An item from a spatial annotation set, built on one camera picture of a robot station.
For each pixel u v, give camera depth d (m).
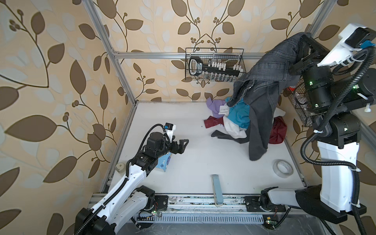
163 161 0.83
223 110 1.08
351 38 0.29
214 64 0.83
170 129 0.67
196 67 0.85
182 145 0.68
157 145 0.59
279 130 0.96
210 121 1.04
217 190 0.78
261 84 0.44
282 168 0.86
